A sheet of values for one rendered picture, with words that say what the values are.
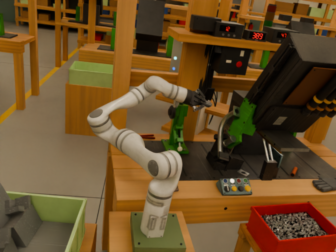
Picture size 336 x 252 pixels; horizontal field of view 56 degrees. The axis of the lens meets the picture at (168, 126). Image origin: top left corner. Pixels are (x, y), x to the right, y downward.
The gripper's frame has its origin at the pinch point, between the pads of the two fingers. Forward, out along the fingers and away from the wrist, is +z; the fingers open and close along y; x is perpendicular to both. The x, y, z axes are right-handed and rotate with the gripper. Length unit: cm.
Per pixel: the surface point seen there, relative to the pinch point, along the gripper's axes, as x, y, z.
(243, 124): -5.2, -7.7, 18.3
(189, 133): 38.7, -0.8, 10.5
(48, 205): 7, -62, -62
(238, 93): 7.4, 17.8, 23.3
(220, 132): 11.0, -7.6, 15.2
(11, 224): 1, -71, -72
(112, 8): 505, 476, -9
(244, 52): -8.9, 32.9, 14.7
